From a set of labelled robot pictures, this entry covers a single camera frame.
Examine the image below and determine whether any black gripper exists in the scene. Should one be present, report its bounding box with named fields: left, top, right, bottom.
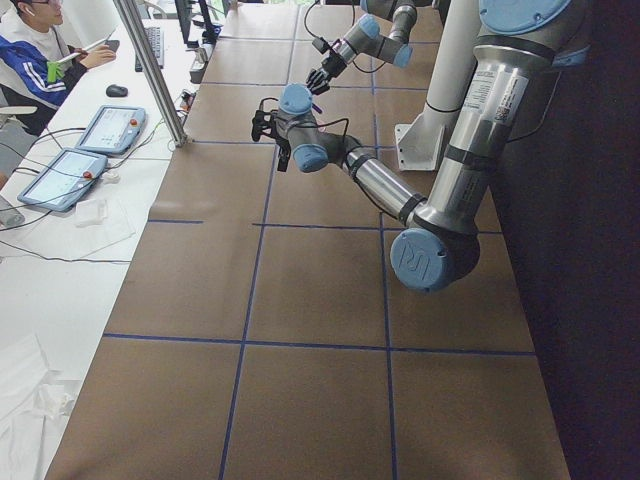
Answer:
left=306, top=39, right=347, bottom=95
left=276, top=139, right=291, bottom=172

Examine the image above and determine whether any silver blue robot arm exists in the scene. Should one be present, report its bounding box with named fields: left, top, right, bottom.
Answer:
left=306, top=1, right=417, bottom=95
left=252, top=1, right=592, bottom=292

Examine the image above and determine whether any black keyboard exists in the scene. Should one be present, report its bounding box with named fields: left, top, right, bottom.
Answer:
left=144, top=26, right=165, bottom=69

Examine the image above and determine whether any upper blue teach pendant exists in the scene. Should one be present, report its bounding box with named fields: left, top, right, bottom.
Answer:
left=76, top=105, right=146, bottom=155

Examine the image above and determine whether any blue teach pendant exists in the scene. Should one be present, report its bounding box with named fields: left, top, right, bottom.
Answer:
left=17, top=148, right=108, bottom=212
left=76, top=105, right=146, bottom=155

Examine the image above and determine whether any black computer mouse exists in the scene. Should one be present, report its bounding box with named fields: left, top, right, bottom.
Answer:
left=105, top=84, right=129, bottom=98

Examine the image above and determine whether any clear plastic bag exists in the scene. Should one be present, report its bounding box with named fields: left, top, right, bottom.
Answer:
left=74, top=198, right=136, bottom=254

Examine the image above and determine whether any lower blue teach pendant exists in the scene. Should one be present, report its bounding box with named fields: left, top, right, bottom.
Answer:
left=17, top=148, right=108, bottom=212

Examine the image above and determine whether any seated person blue jacket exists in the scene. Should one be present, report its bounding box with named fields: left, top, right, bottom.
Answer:
left=1, top=1, right=116, bottom=136

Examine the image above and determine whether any crumpled white plastic sheet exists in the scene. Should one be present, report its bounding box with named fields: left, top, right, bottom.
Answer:
left=1, top=334, right=82, bottom=479

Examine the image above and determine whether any black braided camera cable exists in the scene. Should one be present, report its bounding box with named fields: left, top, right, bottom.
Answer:
left=259, top=96, right=351, bottom=146

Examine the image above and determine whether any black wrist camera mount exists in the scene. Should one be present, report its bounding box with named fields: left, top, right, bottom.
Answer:
left=251, top=97, right=278, bottom=142

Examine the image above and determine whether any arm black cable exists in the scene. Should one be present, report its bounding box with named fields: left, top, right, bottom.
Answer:
left=303, top=0, right=371, bottom=76

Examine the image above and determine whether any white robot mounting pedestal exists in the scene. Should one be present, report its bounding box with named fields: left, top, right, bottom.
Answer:
left=395, top=0, right=481, bottom=171

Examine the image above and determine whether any aluminium frame post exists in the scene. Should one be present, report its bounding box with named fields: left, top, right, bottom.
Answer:
left=114, top=0, right=187, bottom=148

